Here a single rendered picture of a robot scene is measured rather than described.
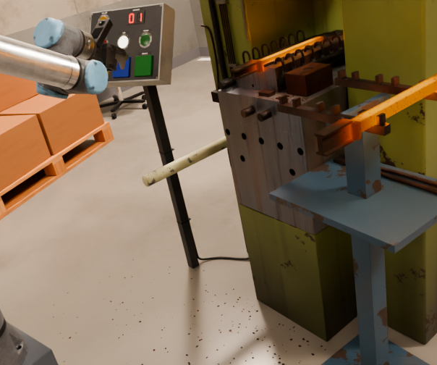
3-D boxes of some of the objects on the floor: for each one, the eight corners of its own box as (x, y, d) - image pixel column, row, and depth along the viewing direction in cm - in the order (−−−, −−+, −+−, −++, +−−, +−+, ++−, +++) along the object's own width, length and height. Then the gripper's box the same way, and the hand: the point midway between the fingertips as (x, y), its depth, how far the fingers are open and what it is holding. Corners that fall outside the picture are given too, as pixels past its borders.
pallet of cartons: (52, 131, 478) (22, 44, 442) (134, 141, 412) (107, 40, 376) (-104, 207, 380) (-159, 103, 344) (-28, 237, 314) (-87, 112, 278)
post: (192, 269, 242) (135, 40, 194) (188, 266, 245) (130, 40, 197) (199, 264, 244) (144, 38, 197) (194, 261, 247) (139, 37, 199)
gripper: (72, 64, 161) (116, 78, 179) (95, 62, 156) (137, 77, 175) (74, 37, 161) (117, 53, 179) (96, 34, 156) (138, 52, 175)
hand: (125, 56), depth 176 cm, fingers closed
